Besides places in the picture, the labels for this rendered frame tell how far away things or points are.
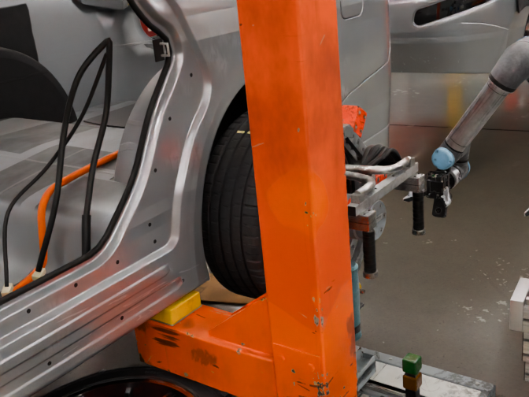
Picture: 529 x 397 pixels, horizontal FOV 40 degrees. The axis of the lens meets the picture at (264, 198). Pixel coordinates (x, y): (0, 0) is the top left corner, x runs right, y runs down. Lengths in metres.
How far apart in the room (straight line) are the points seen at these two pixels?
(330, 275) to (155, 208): 0.55
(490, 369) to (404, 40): 2.31
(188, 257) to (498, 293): 1.93
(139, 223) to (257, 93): 0.56
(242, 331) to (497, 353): 1.50
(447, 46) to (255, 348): 3.05
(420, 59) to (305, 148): 3.16
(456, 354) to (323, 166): 1.69
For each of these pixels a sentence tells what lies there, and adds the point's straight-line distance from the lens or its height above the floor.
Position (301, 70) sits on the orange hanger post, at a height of 1.45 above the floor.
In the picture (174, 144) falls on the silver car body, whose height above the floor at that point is 1.19.
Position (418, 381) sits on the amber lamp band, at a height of 0.60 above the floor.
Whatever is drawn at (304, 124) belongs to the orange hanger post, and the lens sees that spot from 1.59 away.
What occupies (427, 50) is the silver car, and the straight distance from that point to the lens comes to 4.68.
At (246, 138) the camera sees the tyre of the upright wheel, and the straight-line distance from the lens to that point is 2.25.
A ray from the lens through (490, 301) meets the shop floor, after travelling 3.60.
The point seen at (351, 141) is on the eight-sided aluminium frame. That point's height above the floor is 1.06.
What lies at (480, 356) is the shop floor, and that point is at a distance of 3.19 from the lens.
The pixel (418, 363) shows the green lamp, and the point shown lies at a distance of 1.96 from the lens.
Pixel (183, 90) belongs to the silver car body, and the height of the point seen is 1.33.
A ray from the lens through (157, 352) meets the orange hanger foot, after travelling 2.24.
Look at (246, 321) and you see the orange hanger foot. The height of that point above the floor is 0.76.
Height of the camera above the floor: 1.73
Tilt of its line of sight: 20 degrees down
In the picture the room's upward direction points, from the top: 6 degrees counter-clockwise
